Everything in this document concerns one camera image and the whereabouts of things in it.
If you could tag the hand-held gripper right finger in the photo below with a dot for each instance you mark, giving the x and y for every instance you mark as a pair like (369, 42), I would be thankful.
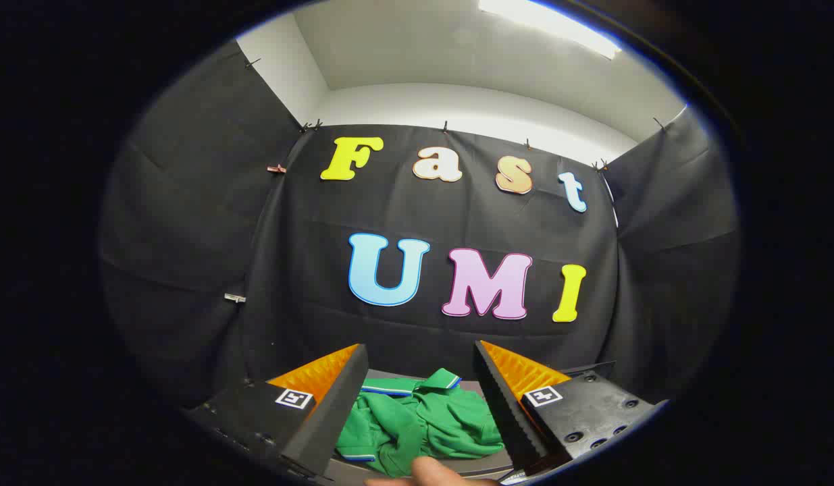
(504, 412)

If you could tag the red clothes peg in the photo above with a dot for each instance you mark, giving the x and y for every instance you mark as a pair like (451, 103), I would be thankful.
(276, 169)

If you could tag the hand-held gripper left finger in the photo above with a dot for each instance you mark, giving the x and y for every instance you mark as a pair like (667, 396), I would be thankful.
(335, 412)

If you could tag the green polo shirt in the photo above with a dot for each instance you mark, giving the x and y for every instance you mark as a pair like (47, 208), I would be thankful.
(444, 418)

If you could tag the white clothes peg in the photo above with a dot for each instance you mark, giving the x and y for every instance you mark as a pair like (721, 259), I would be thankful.
(234, 298)

